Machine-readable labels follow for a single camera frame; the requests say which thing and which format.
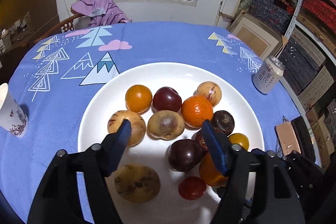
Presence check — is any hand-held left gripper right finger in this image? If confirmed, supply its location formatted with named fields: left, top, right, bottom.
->
left=202, top=119, right=306, bottom=224

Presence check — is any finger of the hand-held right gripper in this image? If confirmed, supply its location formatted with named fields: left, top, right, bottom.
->
left=249, top=148, right=302, bottom=169

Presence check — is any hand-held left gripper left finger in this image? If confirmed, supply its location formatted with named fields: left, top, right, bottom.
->
left=26, top=119, right=132, bottom=224

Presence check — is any dark purple cherry tomato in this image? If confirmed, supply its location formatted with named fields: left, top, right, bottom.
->
left=194, top=130, right=210, bottom=151

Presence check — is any dark mangosteen with calyx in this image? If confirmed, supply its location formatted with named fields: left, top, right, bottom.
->
left=211, top=110, right=235, bottom=135

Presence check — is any small yellow tomato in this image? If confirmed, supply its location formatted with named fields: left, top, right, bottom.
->
left=227, top=133, right=250, bottom=151

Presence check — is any small mandarin orange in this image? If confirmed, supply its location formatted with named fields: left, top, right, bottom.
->
left=199, top=152, right=229, bottom=188

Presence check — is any dark brown round fruit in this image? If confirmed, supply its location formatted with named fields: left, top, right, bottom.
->
left=167, top=139, right=205, bottom=172

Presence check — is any large orange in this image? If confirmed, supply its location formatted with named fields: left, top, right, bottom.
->
left=181, top=95, right=214, bottom=128

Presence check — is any large tan passion fruit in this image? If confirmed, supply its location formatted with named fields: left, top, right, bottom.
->
left=114, top=164, right=161, bottom=204

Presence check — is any red cherry tomato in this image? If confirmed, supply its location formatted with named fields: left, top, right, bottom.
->
left=178, top=176, right=207, bottom=200

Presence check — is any orange-tan speckled passion fruit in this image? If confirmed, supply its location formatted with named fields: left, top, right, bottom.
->
left=196, top=81, right=222, bottom=106

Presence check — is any white oval plate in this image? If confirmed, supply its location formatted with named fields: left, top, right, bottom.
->
left=78, top=63, right=265, bottom=205

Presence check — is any small tan passion fruit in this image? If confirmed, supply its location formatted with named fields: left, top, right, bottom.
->
left=107, top=110, right=146, bottom=147

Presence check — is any tan leather wallet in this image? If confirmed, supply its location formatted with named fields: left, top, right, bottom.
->
left=274, top=123, right=302, bottom=159

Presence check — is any black phone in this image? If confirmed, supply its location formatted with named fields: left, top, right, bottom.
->
left=291, top=116, right=315, bottom=160

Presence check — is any yellow-orange tomato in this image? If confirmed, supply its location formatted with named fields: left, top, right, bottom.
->
left=125, top=84, right=153, bottom=113

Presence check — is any brown speckled passion fruit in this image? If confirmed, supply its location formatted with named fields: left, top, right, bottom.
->
left=147, top=110, right=185, bottom=140

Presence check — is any dark red round fruit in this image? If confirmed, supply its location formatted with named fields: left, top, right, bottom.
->
left=152, top=86, right=182, bottom=112

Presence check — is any white drink can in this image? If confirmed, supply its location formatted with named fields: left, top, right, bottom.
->
left=252, top=56, right=285, bottom=95

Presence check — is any white floral paper cup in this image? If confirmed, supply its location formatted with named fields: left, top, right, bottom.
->
left=0, top=83, right=28, bottom=138

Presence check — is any cardboard box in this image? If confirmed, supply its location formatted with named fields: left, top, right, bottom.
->
left=228, top=12, right=289, bottom=60

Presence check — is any shelf of stacked boxes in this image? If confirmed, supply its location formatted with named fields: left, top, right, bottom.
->
left=236, top=0, right=336, bottom=161

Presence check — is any wooden chair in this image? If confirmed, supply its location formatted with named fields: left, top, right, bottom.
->
left=34, top=13, right=87, bottom=44

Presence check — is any purple cloth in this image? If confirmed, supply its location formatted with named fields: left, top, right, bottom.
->
left=71, top=0, right=132, bottom=28

